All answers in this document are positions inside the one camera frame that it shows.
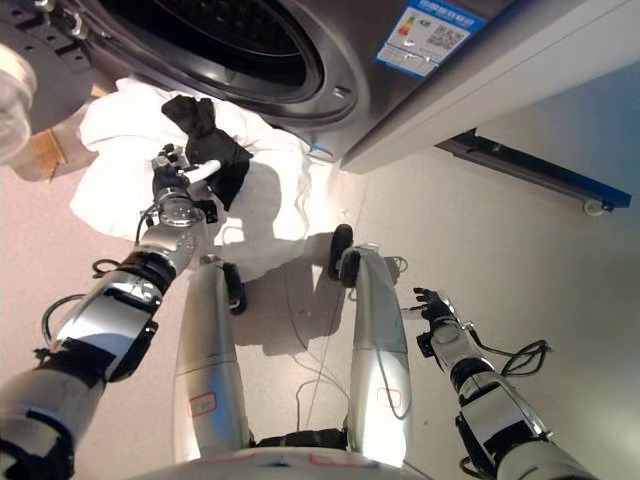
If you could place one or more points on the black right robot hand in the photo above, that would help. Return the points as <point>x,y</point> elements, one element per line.
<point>435,310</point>

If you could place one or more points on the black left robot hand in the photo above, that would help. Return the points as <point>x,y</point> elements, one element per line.
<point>167,175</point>

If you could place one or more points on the white garment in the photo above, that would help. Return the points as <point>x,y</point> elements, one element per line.
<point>120,190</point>

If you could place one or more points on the black garment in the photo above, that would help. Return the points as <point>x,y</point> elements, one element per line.
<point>220,150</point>

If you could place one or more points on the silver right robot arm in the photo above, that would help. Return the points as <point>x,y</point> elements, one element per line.
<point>500,415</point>

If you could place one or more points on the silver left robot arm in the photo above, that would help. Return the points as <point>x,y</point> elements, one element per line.
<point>100,320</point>

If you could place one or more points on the beige woven laundry basket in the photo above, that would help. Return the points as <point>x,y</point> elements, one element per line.
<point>55,145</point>

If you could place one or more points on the round washing machine door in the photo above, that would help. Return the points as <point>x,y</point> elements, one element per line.
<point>50,65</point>

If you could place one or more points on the grey washing machine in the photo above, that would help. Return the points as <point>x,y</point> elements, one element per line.
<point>350,30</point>

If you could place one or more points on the silver left robot leg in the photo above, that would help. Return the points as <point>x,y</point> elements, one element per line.
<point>210,350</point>

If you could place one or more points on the white caster wheel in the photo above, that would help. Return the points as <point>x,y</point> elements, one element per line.
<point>593,207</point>

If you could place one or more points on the white cabinet side panel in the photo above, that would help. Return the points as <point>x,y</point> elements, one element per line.
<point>525,75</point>

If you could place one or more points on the blue energy label sticker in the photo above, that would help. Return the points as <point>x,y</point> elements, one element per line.
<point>430,35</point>

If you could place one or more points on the black metal wheeled frame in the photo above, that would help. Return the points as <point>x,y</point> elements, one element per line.
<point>525,170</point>

